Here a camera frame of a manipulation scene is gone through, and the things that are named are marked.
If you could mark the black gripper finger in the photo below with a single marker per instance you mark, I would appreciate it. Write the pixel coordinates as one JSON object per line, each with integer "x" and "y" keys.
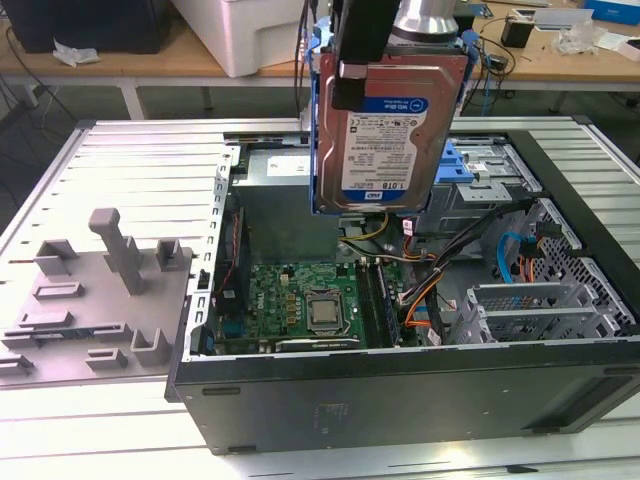
{"x": 365, "y": 30}

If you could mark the hard disk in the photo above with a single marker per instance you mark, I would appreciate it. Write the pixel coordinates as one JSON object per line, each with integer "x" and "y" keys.
{"x": 385, "y": 165}

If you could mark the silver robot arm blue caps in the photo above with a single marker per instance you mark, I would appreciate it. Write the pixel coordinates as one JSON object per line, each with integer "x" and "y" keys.
{"x": 425, "y": 20}

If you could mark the large white plastic box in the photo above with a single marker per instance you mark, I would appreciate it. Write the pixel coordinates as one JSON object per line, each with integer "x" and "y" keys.
{"x": 240, "y": 35}

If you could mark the small black cube device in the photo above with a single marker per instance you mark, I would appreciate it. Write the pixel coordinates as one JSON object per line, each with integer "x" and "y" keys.
{"x": 516, "y": 32}

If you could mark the blue plastic bay latch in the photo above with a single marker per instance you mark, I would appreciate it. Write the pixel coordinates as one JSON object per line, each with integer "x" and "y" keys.
{"x": 457, "y": 170}

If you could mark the white flat carton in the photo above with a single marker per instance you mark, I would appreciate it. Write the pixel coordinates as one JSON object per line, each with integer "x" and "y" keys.
{"x": 560, "y": 19}

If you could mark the grey power supply unit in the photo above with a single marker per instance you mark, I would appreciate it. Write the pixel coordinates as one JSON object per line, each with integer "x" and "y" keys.
{"x": 275, "y": 220}

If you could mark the grey metal drive cage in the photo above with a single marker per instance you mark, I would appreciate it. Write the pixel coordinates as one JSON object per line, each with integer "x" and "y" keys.
{"x": 465, "y": 215}

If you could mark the crumpled clear plastic bag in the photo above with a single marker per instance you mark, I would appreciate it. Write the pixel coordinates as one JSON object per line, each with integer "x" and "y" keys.
{"x": 580, "y": 40}

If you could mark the white card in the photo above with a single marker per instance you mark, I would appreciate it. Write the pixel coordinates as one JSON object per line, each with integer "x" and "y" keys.
{"x": 612, "y": 41}

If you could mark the blue carton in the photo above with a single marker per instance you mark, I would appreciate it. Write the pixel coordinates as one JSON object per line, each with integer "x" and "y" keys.
{"x": 615, "y": 11}

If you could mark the black RAM slot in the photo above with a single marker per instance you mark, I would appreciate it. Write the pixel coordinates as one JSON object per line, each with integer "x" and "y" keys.
{"x": 367, "y": 305}
{"x": 376, "y": 305}

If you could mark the large black equipment box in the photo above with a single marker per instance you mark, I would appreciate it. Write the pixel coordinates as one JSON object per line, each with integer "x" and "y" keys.
{"x": 90, "y": 25}

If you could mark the green RAM stick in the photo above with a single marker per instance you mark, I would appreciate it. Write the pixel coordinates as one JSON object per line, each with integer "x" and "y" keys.
{"x": 386, "y": 305}

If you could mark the green motherboard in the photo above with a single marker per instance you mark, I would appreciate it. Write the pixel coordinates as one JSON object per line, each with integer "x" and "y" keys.
{"x": 280, "y": 300}

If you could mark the silver CPU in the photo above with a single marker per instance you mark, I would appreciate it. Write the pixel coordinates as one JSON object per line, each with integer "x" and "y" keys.
{"x": 325, "y": 312}

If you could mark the crumpled white tissue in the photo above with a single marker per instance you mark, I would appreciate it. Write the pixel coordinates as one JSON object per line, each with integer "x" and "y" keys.
{"x": 75, "y": 54}

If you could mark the black graphics card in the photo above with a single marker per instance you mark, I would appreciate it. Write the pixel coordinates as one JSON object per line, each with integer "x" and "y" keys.
{"x": 315, "y": 345}

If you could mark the black open PC case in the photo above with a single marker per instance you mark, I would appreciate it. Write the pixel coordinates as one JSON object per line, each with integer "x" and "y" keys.
{"x": 400, "y": 400}

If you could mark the grey plastic parts rack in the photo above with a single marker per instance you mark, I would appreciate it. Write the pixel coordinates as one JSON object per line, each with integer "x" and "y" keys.
{"x": 100, "y": 320}

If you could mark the wooden desk white frame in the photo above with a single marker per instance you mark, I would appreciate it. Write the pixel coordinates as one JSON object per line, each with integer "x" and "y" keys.
{"x": 150, "y": 62}

